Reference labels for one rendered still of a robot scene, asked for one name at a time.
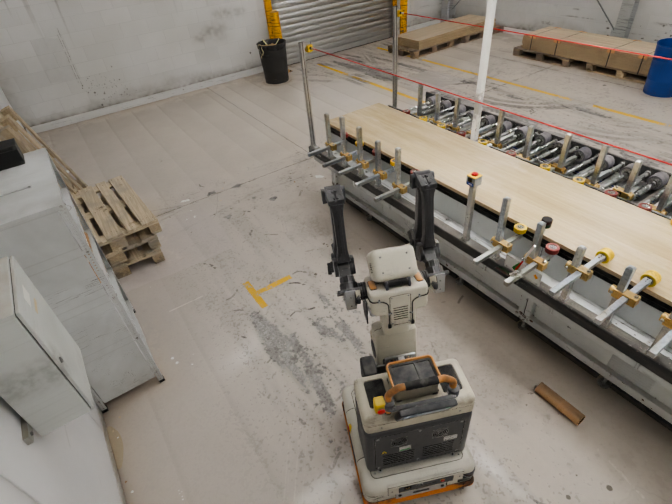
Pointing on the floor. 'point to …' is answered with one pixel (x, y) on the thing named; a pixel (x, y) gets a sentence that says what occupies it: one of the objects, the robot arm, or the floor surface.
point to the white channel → (483, 67)
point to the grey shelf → (73, 276)
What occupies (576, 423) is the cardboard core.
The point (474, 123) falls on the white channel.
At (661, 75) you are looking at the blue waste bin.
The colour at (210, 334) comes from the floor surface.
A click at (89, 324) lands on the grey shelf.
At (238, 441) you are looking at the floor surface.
